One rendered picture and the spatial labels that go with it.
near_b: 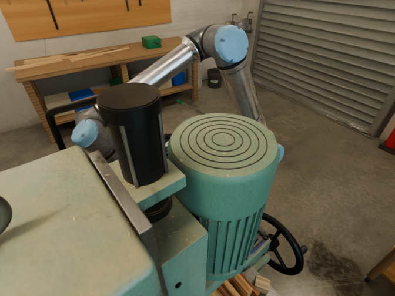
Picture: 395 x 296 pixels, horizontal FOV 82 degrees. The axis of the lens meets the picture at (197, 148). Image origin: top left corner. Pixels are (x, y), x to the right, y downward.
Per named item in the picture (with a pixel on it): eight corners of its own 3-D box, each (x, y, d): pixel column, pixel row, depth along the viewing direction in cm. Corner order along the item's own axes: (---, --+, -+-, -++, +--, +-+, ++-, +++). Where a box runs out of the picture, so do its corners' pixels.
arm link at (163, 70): (204, 17, 95) (66, 114, 86) (221, 17, 85) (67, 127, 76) (214, 43, 102) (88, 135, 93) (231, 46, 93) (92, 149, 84)
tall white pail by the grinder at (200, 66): (206, 88, 406) (206, 62, 377) (191, 93, 393) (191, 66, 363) (197, 83, 425) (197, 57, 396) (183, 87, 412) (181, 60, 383)
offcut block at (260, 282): (253, 289, 73) (254, 285, 71) (254, 279, 76) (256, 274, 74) (266, 295, 72) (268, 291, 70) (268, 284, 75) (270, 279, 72)
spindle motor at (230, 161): (266, 248, 54) (305, 144, 34) (210, 301, 45) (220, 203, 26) (216, 201, 64) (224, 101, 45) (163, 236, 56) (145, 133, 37)
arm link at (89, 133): (67, 131, 77) (97, 150, 85) (69, 145, 68) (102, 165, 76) (86, 111, 77) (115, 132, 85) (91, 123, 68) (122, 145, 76)
